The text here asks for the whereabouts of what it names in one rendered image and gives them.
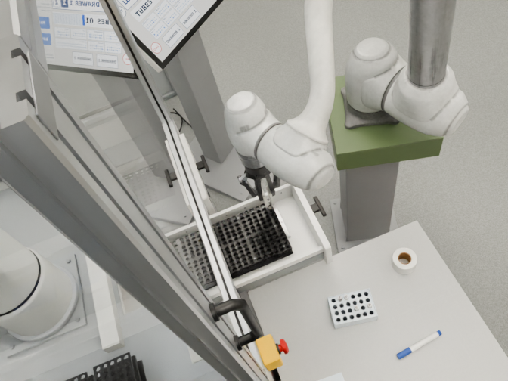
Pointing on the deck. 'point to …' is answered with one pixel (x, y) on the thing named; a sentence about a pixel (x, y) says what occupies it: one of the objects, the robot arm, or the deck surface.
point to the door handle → (243, 317)
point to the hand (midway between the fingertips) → (267, 196)
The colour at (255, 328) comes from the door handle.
